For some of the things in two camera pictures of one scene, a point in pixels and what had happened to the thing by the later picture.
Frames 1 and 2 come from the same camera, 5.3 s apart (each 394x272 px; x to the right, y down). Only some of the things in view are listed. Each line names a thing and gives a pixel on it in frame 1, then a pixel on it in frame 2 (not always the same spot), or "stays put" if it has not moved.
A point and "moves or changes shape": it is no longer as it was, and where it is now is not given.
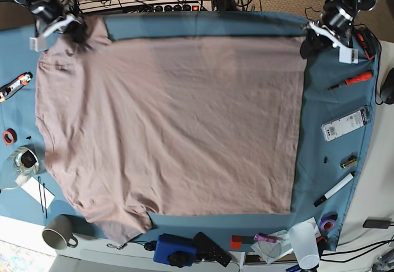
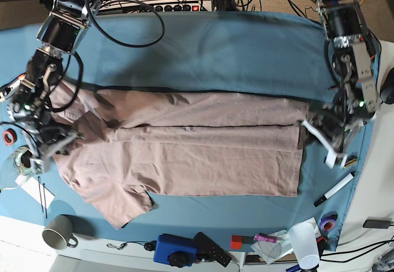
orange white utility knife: [9, 89] stays put
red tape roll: [9, 136] stays put
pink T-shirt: [135, 126] moves or changes shape
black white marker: [335, 189] stays put
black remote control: [206, 248] stays put
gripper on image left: [53, 15] -> [42, 140]
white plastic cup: [305, 245] stays put
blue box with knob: [177, 251] stays put
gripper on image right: [335, 26] -> [332, 127]
